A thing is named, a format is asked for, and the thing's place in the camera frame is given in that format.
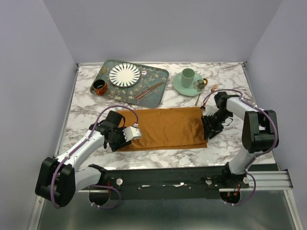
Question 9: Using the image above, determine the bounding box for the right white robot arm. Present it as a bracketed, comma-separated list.
[201, 89, 279, 188]

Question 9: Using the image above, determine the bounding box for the aluminium frame rail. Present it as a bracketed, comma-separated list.
[76, 170, 294, 191]

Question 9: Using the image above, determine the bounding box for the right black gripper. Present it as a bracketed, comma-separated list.
[201, 110, 233, 140]

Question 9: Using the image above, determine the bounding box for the copper black mug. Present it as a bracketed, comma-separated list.
[90, 79, 108, 96]

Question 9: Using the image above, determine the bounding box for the gold spoon with flower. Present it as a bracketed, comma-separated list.
[193, 78, 208, 92]

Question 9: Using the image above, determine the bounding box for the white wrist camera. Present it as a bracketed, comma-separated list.
[123, 126, 142, 142]
[205, 105, 215, 116]

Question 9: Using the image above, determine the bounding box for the mint green saucer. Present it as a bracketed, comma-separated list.
[173, 72, 205, 97]

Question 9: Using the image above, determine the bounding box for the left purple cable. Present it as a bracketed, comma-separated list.
[49, 105, 141, 209]

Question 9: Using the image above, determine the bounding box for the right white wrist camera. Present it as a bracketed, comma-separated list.
[205, 105, 215, 116]

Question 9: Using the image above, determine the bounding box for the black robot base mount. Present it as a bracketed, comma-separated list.
[79, 165, 250, 201]

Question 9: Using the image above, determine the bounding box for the copper table knife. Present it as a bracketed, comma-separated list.
[135, 82, 164, 100]

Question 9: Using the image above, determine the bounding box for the copper fork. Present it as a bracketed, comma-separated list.
[194, 83, 218, 107]

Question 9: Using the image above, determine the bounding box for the mint green cup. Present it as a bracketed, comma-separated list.
[181, 68, 195, 88]

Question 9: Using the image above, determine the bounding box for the white black striped plate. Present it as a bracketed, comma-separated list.
[108, 63, 141, 88]

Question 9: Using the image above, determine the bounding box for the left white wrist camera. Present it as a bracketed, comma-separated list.
[123, 126, 142, 142]

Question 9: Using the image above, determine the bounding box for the teal floral serving tray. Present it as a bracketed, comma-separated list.
[90, 59, 169, 108]

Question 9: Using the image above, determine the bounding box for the orange-brown cloth napkin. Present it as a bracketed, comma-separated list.
[121, 107, 207, 151]

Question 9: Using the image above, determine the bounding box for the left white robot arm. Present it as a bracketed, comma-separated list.
[35, 111, 141, 208]

